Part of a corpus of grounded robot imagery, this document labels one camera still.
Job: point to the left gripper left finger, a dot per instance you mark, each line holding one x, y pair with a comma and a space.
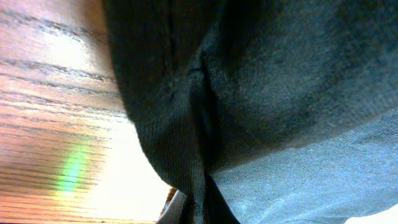
178, 209

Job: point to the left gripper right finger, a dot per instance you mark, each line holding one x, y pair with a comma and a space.
216, 210

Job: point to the black t-shirt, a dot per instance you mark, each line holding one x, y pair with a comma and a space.
289, 106

